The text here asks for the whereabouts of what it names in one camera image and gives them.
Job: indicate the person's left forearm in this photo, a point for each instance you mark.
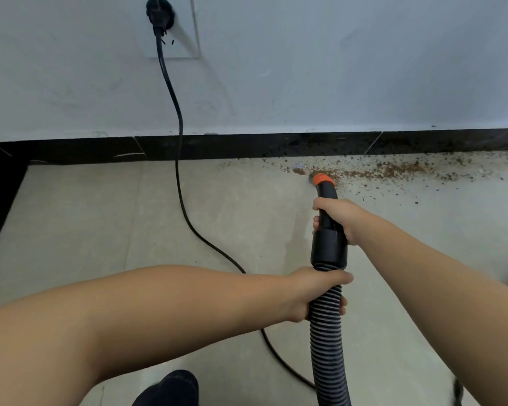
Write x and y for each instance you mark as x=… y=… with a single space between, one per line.
x=122 y=329

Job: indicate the person's right hand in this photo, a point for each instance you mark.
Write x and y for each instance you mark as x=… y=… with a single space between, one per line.
x=343 y=217

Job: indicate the brown dirt debris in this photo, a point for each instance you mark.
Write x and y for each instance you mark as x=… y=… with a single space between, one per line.
x=385 y=169

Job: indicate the person's left hand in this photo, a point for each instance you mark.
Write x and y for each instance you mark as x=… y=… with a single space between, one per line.
x=309 y=291

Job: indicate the person's black left shoe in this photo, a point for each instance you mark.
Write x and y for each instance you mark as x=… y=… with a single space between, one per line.
x=169 y=391

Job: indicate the black skirting board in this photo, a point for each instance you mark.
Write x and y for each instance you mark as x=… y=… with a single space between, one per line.
x=258 y=145

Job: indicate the white wall socket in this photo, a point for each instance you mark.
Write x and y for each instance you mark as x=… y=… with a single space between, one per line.
x=182 y=25

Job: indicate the person's right forearm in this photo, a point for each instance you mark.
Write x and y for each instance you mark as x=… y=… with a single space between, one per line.
x=448 y=312

